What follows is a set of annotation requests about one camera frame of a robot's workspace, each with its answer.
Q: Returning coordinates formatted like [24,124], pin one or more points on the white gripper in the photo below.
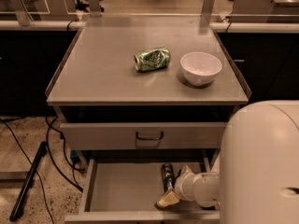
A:
[181,184]

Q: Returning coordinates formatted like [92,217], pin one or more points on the crushed green soda can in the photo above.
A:
[152,59]

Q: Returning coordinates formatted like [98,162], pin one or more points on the grey top drawer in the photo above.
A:
[119,136]

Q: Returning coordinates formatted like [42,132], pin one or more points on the grey drawer cabinet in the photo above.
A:
[98,83]

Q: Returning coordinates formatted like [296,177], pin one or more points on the grey open middle drawer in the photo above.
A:
[122,187]

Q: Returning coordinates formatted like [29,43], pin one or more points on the black bar on floor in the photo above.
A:
[17,209]

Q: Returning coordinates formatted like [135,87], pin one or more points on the dark top drawer handle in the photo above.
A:
[157,137]

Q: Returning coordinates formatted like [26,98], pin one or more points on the white bowl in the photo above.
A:
[200,68]

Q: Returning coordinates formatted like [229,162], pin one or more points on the redbull can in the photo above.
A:
[168,176]

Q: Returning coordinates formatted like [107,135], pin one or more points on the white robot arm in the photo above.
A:
[258,181]

